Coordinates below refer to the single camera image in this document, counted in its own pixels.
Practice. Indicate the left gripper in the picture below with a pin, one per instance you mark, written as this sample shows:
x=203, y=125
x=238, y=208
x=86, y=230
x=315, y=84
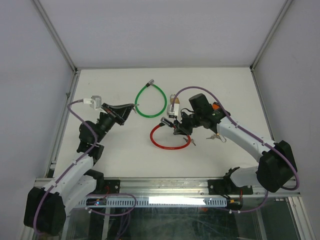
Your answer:
x=119, y=114

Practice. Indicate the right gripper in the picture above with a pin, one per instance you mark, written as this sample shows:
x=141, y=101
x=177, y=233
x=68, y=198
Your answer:
x=181, y=128

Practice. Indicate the red cable lock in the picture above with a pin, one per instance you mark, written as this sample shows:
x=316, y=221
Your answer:
x=166, y=122

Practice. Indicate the green lock keys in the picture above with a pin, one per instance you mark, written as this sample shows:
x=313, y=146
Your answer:
x=191, y=141

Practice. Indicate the small padlock key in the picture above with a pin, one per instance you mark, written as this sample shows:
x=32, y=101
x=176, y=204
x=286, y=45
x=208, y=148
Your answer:
x=212, y=137

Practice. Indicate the orange black padlock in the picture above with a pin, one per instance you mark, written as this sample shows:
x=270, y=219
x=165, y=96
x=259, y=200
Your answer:
x=216, y=106

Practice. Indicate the small brass padlock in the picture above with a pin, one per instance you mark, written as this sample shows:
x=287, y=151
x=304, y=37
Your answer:
x=221, y=137

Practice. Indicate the large brass padlock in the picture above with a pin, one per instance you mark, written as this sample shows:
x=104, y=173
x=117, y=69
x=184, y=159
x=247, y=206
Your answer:
x=174, y=99

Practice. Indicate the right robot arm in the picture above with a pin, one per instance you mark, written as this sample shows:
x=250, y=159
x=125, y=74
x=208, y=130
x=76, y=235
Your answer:
x=276, y=163

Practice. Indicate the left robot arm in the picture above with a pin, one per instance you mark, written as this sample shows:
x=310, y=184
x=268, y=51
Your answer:
x=47, y=207

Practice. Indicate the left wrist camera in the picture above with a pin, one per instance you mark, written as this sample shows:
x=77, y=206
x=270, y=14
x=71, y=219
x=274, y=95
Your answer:
x=95, y=102

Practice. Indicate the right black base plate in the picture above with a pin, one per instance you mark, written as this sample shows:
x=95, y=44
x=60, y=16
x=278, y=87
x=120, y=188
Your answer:
x=224, y=187

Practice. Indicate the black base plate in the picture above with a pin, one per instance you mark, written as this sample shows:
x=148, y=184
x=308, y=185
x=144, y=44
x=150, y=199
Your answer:
x=110, y=186
x=224, y=187

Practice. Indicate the white slotted cable duct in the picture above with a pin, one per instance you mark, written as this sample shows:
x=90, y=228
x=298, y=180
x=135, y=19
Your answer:
x=154, y=202

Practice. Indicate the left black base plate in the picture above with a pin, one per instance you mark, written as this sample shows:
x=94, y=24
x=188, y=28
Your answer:
x=110, y=186

